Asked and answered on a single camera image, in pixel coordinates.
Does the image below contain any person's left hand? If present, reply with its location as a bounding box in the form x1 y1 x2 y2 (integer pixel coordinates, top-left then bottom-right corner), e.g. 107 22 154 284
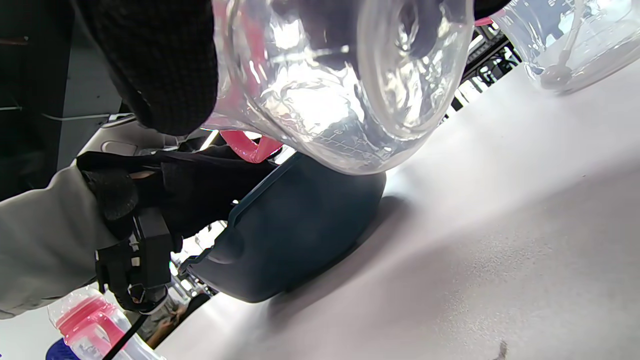
75 145 281 241

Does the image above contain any blue plastic crate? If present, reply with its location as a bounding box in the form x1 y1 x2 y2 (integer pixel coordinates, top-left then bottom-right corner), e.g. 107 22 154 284
45 337 81 360

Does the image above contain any clear plastic baby bottle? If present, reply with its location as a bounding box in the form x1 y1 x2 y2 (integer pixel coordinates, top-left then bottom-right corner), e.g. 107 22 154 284
202 0 476 176
492 0 640 96
46 287 168 360

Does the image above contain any pink bottle handle ring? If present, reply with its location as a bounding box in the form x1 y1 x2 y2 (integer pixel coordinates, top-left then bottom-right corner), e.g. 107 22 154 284
220 130 284 164

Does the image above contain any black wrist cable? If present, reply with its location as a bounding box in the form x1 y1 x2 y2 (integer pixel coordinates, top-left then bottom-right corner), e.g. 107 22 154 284
101 311 151 360

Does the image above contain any black wrist camera with strap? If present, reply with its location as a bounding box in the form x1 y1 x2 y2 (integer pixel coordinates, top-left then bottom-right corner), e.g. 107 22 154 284
94 206 176 315

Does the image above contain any teal plastic basin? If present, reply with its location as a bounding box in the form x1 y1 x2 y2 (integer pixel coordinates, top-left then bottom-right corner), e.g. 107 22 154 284
177 152 388 304

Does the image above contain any person's right hand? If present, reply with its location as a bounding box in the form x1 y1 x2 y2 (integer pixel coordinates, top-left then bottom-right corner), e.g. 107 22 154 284
70 0 219 137

